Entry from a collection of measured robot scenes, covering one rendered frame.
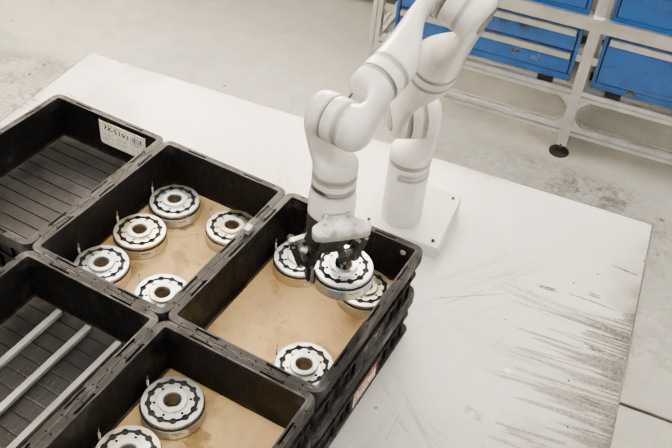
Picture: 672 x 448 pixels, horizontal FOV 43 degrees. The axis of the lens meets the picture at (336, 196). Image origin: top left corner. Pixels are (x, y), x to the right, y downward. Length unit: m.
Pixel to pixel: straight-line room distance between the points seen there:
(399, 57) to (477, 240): 0.81
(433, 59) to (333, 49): 2.53
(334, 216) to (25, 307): 0.63
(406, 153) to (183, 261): 0.51
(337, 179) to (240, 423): 0.44
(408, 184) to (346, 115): 0.66
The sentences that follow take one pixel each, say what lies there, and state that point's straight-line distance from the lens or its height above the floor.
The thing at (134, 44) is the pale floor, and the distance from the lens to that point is 4.02.
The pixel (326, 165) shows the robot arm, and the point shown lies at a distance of 1.26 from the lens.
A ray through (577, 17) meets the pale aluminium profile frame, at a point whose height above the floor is 0.60.
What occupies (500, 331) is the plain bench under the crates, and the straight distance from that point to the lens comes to 1.82.
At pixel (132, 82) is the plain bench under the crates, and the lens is 2.45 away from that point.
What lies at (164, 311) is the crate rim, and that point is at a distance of 1.47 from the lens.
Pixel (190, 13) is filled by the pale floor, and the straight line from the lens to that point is 4.27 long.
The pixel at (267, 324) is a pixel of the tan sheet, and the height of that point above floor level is 0.83.
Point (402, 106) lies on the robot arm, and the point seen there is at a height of 1.09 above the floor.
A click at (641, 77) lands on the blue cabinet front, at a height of 0.42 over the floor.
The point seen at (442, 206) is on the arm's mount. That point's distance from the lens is 2.01.
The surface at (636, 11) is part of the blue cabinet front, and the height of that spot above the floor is 0.66.
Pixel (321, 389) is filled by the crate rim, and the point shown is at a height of 0.93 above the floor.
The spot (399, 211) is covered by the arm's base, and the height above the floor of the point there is 0.79.
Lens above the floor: 2.01
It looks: 40 degrees down
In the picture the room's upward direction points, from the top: 6 degrees clockwise
